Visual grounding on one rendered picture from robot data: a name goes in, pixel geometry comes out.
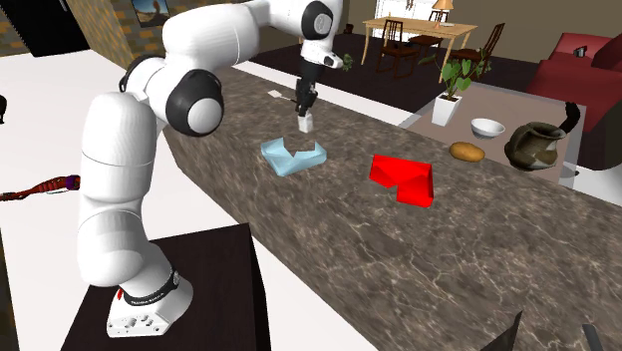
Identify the dark brown jug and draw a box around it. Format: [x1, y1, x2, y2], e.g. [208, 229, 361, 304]
[503, 102, 582, 173]

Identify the black pointed thing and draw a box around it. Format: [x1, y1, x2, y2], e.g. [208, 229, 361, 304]
[477, 309, 524, 351]

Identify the light blue angular shape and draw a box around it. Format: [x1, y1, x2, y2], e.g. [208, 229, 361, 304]
[260, 137, 328, 177]

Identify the black door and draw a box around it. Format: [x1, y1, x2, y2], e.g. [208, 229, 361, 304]
[0, 0, 92, 59]

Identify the red angular shape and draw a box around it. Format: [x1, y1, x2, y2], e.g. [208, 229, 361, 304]
[368, 154, 436, 209]

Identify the red sofa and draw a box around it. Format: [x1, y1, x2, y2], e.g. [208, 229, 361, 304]
[524, 30, 622, 136]

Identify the long dark red thing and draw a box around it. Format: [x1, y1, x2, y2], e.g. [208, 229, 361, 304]
[0, 174, 82, 203]

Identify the white flat tool black handle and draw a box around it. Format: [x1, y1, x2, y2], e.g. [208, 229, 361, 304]
[266, 89, 299, 104]

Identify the beige low table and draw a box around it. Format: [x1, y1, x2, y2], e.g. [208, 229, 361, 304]
[398, 81, 588, 186]

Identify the wooden dining table with lamp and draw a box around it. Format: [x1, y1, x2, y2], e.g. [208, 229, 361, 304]
[361, 0, 480, 85]

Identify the white bowl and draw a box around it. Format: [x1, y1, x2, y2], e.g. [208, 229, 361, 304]
[469, 117, 507, 142]

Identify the dark wooden chair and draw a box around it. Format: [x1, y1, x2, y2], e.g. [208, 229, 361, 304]
[375, 18, 420, 80]
[448, 22, 507, 82]
[407, 8, 451, 64]

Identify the wall picture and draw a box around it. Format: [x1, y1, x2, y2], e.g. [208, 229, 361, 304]
[130, 0, 171, 29]

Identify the green plant in white pot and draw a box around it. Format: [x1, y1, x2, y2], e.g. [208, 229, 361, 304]
[418, 48, 493, 128]

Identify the white window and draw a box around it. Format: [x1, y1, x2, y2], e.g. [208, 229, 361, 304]
[373, 0, 440, 31]

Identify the dark robot stand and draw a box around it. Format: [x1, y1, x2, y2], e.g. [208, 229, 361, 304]
[60, 222, 273, 351]

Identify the brown potato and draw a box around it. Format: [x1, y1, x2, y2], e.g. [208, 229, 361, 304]
[449, 141, 486, 164]

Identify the dark grey blade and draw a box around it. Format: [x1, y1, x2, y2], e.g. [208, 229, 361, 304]
[580, 322, 607, 351]

